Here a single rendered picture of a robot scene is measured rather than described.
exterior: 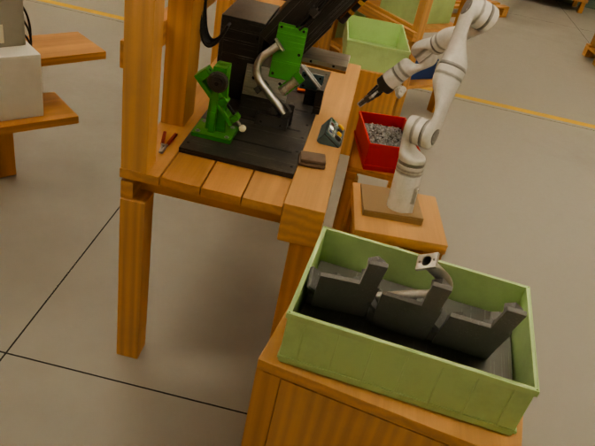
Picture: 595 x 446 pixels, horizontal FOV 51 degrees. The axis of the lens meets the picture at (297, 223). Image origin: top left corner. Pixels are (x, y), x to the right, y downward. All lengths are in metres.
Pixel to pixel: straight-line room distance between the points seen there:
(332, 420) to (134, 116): 1.09
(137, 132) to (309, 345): 0.91
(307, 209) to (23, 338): 1.35
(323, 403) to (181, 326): 1.28
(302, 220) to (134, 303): 0.78
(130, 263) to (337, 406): 1.04
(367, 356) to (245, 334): 1.33
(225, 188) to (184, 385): 0.89
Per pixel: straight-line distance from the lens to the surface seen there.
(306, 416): 1.73
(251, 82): 2.56
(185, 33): 2.33
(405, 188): 2.16
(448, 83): 2.11
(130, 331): 2.60
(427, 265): 1.46
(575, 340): 3.51
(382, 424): 1.67
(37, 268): 3.15
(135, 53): 1.98
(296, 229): 2.09
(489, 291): 1.92
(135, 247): 2.32
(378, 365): 1.59
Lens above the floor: 1.98
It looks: 33 degrees down
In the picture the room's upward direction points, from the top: 12 degrees clockwise
